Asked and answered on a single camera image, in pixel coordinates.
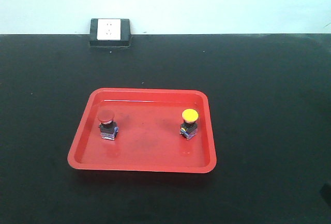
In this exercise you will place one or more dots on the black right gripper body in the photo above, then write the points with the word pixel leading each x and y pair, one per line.
pixel 325 192

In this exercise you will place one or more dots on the yellow mushroom push button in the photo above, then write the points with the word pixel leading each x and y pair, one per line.
pixel 189 127

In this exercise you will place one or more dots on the red mushroom push button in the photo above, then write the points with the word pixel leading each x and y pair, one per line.
pixel 108 127

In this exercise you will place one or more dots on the red plastic tray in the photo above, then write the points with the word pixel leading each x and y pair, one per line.
pixel 148 139

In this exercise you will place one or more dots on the black white power outlet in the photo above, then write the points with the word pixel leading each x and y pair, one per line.
pixel 110 33

